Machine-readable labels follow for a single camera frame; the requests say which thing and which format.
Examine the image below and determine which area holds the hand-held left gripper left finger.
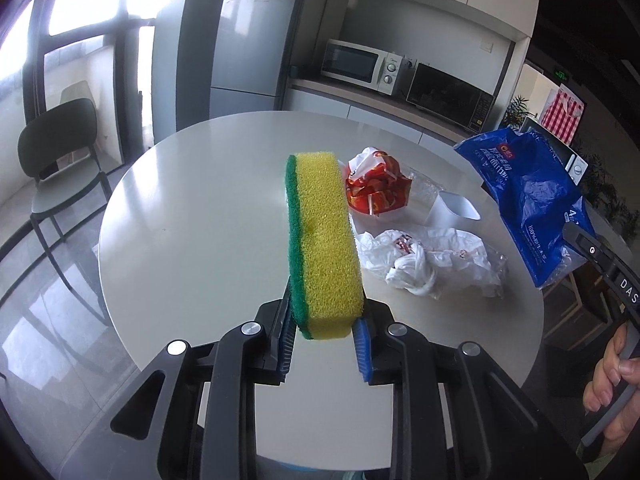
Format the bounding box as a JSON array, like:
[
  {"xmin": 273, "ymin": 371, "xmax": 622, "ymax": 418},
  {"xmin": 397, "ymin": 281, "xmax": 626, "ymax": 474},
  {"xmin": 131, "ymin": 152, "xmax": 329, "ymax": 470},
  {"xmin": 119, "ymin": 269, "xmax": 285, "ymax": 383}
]
[{"xmin": 110, "ymin": 280, "xmax": 301, "ymax": 480}]

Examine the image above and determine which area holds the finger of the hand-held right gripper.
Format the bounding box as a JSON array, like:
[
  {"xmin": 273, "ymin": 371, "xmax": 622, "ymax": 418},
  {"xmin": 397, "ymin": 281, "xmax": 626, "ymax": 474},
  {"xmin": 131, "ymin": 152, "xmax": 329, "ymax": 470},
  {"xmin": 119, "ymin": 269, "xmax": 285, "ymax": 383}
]
[{"xmin": 562, "ymin": 221, "xmax": 610, "ymax": 267}]

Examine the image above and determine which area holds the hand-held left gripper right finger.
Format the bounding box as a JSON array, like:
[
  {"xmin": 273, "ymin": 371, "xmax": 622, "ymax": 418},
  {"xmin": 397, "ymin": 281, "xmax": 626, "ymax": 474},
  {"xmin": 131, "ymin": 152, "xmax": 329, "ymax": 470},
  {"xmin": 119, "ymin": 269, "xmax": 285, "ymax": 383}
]
[{"xmin": 352, "ymin": 300, "xmax": 588, "ymax": 480}]

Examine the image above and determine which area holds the blue plastic bag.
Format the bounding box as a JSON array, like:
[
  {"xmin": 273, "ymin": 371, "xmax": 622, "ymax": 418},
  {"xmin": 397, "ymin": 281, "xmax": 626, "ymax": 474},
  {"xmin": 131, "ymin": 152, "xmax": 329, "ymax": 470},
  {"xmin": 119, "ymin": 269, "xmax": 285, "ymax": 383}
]
[{"xmin": 453, "ymin": 127, "xmax": 598, "ymax": 288}]

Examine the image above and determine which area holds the yellow and green sponge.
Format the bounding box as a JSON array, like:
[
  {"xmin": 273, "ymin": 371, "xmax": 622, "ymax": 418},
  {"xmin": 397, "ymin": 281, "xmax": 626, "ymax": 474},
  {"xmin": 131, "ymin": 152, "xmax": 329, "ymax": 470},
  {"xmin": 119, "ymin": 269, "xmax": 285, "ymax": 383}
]
[{"xmin": 286, "ymin": 151, "xmax": 365, "ymax": 341}]

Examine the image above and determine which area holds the white plastic bag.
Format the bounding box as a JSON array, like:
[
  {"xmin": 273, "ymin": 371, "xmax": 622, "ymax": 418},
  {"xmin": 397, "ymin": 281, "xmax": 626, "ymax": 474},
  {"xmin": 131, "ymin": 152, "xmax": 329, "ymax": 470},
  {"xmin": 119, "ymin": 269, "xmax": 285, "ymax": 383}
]
[{"xmin": 357, "ymin": 227, "xmax": 508, "ymax": 300}]

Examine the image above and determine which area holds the white plastic cup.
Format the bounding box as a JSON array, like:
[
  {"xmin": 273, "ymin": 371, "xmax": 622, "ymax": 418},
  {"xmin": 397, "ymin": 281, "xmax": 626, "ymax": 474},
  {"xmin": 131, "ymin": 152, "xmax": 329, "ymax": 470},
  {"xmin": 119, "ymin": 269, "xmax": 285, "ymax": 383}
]
[{"xmin": 425, "ymin": 191, "xmax": 482, "ymax": 228}]

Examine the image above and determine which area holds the red snack wrapper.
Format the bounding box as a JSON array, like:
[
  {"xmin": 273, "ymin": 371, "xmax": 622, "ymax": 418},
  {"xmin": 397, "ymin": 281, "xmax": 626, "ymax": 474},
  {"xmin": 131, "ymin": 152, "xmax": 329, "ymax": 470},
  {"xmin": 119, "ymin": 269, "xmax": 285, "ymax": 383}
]
[{"xmin": 345, "ymin": 147, "xmax": 413, "ymax": 217}]

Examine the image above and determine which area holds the clear plastic wrap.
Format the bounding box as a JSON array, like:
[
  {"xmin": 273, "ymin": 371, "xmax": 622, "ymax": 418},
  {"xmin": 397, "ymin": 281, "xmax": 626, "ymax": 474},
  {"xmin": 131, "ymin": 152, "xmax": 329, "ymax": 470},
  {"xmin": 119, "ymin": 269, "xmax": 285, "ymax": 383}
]
[{"xmin": 407, "ymin": 170, "xmax": 446, "ymax": 211}]

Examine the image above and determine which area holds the person's right hand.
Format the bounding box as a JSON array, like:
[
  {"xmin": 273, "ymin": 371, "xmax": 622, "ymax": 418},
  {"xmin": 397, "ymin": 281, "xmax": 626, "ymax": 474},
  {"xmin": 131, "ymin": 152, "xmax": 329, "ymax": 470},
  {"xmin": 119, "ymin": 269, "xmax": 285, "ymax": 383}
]
[{"xmin": 582, "ymin": 322, "xmax": 640, "ymax": 416}]

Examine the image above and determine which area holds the white appliance with dial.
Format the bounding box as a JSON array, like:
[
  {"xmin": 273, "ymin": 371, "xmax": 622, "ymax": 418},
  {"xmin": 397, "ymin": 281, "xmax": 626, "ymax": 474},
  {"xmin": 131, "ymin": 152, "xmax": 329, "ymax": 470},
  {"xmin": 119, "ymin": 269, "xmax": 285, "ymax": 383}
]
[{"xmin": 520, "ymin": 115, "xmax": 588, "ymax": 186}]

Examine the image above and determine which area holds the red checkered bag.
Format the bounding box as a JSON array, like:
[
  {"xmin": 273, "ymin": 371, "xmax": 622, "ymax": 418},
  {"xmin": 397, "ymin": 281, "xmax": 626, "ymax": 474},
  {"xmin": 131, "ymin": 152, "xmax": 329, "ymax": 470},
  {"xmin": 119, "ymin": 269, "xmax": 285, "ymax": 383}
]
[{"xmin": 542, "ymin": 85, "xmax": 586, "ymax": 146}]

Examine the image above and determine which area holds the green potted plant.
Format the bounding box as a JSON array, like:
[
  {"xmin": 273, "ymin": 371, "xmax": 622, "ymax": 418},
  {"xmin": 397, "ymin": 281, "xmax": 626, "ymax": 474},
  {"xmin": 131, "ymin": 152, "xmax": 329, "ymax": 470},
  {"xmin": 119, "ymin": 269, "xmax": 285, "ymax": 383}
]
[{"xmin": 500, "ymin": 95, "xmax": 536, "ymax": 131}]

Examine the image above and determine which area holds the black microwave oven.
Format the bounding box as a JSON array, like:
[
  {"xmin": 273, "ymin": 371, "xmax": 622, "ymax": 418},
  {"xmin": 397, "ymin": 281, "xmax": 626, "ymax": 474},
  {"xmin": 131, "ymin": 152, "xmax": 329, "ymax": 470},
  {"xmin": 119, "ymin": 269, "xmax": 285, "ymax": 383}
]
[{"xmin": 405, "ymin": 62, "xmax": 496, "ymax": 131}]

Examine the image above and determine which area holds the white kitchen counter cabinet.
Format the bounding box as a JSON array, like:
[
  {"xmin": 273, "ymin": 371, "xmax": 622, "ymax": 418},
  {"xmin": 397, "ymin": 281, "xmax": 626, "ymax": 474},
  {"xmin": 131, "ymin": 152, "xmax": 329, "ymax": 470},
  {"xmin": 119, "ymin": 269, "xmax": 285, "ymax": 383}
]
[{"xmin": 289, "ymin": 77, "xmax": 481, "ymax": 147}]

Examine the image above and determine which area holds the white microwave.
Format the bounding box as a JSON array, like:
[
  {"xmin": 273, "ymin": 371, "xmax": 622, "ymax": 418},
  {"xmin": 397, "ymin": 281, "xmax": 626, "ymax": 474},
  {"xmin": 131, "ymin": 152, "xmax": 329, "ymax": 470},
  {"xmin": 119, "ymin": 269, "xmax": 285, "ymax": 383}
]
[{"xmin": 320, "ymin": 39, "xmax": 405, "ymax": 97}]

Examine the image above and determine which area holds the silver refrigerator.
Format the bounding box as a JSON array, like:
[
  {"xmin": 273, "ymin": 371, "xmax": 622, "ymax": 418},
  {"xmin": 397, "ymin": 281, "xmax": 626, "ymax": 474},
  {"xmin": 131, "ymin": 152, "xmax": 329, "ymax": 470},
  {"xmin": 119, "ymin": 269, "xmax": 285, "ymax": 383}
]
[{"xmin": 207, "ymin": 0, "xmax": 306, "ymax": 121}]

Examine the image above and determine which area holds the dark green chair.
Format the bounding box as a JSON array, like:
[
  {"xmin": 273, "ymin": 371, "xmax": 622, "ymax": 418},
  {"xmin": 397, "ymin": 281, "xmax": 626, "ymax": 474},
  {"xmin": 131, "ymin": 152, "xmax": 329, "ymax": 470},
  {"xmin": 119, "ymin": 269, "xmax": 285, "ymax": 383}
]
[{"xmin": 17, "ymin": 97, "xmax": 113, "ymax": 321}]

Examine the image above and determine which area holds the large window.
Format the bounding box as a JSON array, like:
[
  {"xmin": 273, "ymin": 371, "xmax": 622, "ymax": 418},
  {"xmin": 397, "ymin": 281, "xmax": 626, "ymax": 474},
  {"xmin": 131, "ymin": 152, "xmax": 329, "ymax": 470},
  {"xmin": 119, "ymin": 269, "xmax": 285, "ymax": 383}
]
[{"xmin": 0, "ymin": 0, "xmax": 156, "ymax": 211}]

